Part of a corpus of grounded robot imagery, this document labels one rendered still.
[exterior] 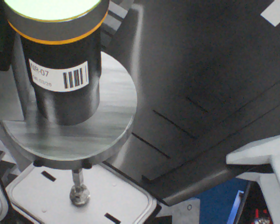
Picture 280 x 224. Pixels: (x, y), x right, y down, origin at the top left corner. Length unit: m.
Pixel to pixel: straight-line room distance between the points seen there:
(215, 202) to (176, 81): 0.71
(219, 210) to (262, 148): 0.76
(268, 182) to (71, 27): 0.27
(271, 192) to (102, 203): 0.13
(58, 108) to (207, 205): 0.92
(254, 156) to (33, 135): 0.18
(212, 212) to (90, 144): 0.92
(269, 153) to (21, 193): 0.17
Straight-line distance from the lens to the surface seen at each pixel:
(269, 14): 0.56
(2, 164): 0.56
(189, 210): 0.63
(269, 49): 0.53
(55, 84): 0.29
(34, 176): 0.44
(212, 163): 0.45
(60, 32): 0.25
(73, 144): 0.31
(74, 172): 0.39
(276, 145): 0.44
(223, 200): 1.16
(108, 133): 0.31
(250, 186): 0.79
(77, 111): 0.31
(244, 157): 0.44
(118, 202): 0.43
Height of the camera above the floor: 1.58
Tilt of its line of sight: 58 degrees down
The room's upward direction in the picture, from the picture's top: 3 degrees clockwise
